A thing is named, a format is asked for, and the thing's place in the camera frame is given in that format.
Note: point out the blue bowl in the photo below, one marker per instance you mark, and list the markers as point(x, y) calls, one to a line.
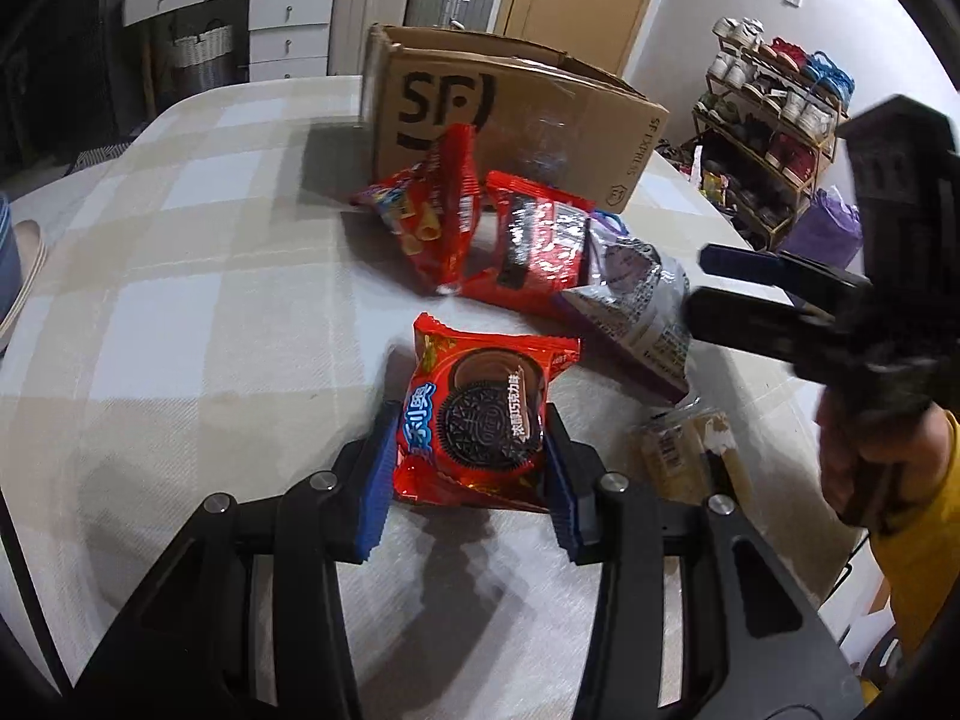
point(4, 255)

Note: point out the white drawer desk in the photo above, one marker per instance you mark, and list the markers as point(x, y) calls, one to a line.
point(262, 15)

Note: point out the red cookie packet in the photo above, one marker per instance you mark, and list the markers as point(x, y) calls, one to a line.
point(480, 420)

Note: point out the red wafer packet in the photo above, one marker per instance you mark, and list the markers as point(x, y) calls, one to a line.
point(532, 247)

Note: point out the woven laundry basket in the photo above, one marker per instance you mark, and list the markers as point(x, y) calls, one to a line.
point(201, 56)

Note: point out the red egg roll packet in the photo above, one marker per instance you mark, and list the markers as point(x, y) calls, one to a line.
point(427, 210)

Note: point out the wooden door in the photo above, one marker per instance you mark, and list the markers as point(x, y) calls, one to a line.
point(585, 0)

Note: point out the printed cardboard box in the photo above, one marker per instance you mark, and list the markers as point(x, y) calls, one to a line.
point(525, 112)

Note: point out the person's right hand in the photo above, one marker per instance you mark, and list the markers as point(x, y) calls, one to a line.
point(911, 499)

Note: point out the purple yoga mat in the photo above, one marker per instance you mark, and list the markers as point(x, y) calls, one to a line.
point(825, 229)

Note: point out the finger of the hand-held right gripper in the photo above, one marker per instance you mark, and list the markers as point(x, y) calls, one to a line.
point(780, 274)
point(750, 330)

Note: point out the patterned rug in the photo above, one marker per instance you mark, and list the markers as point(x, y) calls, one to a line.
point(97, 159)

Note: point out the silver purple snack packet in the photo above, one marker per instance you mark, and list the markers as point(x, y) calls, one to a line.
point(637, 292)

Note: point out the white suitcase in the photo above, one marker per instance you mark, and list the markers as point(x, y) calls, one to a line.
point(371, 7)

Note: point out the beige plate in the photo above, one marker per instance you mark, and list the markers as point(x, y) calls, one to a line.
point(26, 277)

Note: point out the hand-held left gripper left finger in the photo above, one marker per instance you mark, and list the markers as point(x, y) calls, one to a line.
point(379, 484)

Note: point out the wooden shoe rack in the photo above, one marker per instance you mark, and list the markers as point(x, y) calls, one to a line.
point(821, 165)

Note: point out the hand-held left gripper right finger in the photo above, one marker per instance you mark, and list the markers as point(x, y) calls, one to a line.
point(562, 491)

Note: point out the shoe rack with shoes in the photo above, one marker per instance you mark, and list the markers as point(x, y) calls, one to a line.
point(772, 112)

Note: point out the clear bread packet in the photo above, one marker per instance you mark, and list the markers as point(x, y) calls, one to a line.
point(682, 457)

